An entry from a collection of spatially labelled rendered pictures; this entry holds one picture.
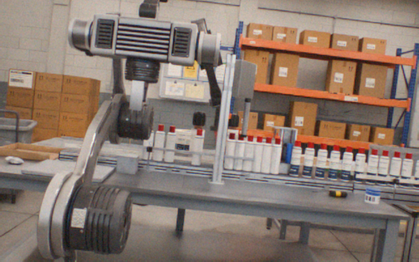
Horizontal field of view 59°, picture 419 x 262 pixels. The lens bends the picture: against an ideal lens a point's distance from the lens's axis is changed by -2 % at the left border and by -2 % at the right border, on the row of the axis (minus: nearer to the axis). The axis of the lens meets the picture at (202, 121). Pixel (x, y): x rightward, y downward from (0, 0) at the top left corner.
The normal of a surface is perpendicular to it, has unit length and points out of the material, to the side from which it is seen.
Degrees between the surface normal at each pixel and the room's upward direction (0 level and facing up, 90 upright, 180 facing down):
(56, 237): 103
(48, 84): 91
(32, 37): 90
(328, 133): 91
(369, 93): 91
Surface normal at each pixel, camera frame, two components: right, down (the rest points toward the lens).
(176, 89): -0.01, 0.05
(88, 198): 0.08, -0.71
